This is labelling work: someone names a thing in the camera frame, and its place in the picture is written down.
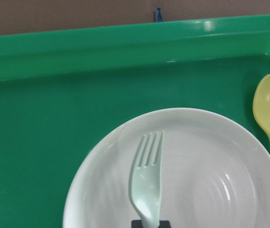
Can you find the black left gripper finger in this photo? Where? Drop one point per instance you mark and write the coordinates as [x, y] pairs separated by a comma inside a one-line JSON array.
[[138, 224]]

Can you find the pale green plastic fork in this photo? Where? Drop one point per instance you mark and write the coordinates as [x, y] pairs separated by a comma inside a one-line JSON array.
[[145, 188]]

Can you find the white round plate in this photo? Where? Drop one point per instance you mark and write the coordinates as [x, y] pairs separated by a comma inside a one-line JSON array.
[[215, 174]]

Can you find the green plastic tray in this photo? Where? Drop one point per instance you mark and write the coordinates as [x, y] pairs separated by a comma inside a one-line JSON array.
[[63, 91]]

